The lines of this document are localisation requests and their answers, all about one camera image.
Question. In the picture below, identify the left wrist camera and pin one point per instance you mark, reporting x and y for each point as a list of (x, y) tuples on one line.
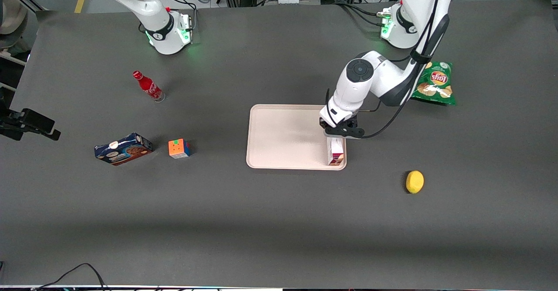
[(346, 131)]

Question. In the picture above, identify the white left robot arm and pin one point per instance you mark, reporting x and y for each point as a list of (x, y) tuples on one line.
[(383, 77)]

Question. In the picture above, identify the dark grey table mat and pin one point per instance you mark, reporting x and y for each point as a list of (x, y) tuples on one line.
[(261, 221)]

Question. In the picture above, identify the yellow lemon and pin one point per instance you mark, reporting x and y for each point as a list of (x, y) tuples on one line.
[(415, 182)]

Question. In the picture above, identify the colourful puzzle cube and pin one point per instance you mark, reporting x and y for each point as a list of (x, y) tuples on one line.
[(178, 148)]

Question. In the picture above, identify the red cookie box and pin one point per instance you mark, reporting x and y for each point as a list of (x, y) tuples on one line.
[(335, 153)]

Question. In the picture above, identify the blue cookie box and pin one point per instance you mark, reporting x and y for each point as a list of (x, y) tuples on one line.
[(124, 149)]

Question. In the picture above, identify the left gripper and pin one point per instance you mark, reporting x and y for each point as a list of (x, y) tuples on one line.
[(352, 124)]

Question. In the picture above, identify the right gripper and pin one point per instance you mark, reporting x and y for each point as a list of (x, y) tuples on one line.
[(5, 116)]

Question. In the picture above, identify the small white power strip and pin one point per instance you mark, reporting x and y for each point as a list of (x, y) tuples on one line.
[(287, 0)]

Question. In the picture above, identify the pale pink plastic tray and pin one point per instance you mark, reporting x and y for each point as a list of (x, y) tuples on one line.
[(283, 136)]

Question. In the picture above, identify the green chips bag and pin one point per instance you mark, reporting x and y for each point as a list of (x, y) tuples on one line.
[(438, 86)]

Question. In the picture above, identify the red soda bottle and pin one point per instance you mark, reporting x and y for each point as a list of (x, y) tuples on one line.
[(148, 86)]

